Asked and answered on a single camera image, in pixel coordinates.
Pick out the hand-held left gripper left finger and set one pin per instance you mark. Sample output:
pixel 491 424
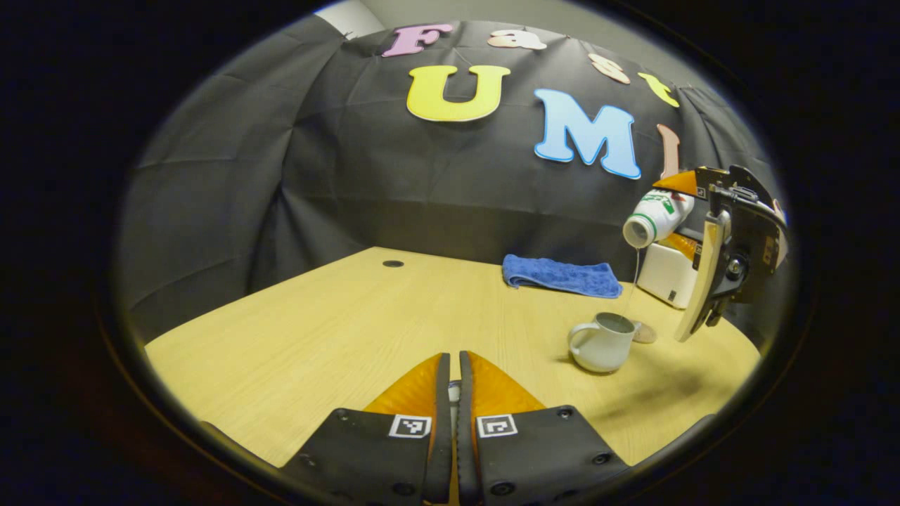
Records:
pixel 441 436

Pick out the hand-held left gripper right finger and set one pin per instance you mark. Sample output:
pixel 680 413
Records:
pixel 465 436

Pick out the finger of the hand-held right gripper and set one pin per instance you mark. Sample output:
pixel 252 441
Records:
pixel 685 244
pixel 683 184

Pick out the white water bottle green label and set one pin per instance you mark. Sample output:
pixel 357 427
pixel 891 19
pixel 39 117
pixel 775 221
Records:
pixel 657 214

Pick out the white teacup lid blue pattern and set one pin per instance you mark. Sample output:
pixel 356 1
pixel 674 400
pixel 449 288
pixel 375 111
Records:
pixel 455 391

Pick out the round brown coaster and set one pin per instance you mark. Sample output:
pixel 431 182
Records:
pixel 645 332

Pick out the white teacup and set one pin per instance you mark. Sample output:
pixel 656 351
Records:
pixel 601 351

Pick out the white toaster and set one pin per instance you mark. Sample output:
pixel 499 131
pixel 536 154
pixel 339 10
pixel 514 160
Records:
pixel 664 277

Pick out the blue towel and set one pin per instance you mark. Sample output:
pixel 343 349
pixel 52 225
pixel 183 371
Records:
pixel 562 275

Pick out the black backdrop cloth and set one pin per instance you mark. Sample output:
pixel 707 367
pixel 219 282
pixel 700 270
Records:
pixel 351 183

